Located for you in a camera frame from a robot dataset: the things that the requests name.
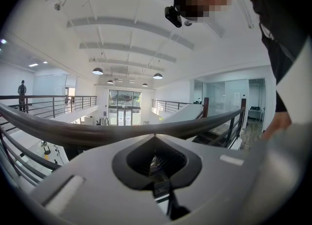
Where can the black stool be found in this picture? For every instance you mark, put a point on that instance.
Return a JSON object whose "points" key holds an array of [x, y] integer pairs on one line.
{"points": [[46, 148]]}

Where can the dark wooden handrail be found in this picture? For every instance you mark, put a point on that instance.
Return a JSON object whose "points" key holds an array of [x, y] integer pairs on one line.
{"points": [[73, 132]]}

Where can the round metal ceiling fixture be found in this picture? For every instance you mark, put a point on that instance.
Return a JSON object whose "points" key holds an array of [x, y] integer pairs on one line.
{"points": [[57, 6], [187, 23]]}

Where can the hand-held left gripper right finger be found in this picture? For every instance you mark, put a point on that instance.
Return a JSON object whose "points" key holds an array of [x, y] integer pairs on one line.
{"points": [[219, 182]]}

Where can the black head-worn camera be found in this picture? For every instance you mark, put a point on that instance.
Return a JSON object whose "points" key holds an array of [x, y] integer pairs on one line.
{"points": [[173, 17]]}

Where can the person's right forearm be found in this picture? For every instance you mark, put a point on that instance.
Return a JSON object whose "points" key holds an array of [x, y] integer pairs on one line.
{"points": [[278, 124]]}

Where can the brown wooden staircase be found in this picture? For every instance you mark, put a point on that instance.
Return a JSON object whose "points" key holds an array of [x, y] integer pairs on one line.
{"points": [[207, 135]]}

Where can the black metal balcony railing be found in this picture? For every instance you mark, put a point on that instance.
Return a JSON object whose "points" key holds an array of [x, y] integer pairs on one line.
{"points": [[165, 106], [53, 104]]}

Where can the glass office partition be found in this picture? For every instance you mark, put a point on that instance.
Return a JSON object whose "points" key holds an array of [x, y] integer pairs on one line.
{"points": [[219, 97]]}

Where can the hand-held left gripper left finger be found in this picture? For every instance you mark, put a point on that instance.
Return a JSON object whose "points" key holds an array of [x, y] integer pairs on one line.
{"points": [[97, 182]]}

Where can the glass entrance doors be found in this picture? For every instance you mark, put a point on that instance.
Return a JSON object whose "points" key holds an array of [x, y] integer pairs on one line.
{"points": [[124, 112]]}

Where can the brown wooden stair balustrade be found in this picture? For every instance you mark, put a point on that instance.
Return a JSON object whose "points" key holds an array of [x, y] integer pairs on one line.
{"points": [[206, 107]]}

